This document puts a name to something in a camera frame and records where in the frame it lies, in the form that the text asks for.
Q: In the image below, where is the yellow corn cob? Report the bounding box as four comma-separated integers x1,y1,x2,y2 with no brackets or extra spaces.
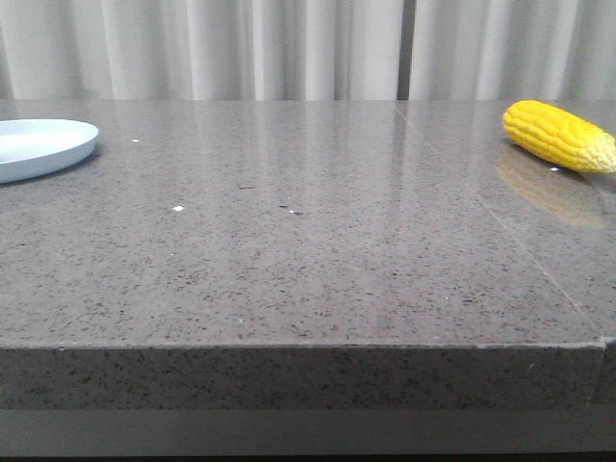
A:
502,100,615,174

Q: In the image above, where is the white round plate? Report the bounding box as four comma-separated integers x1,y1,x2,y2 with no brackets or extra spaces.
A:
1,118,99,184

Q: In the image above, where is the white pleated curtain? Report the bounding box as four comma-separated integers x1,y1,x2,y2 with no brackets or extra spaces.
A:
1,1,615,101

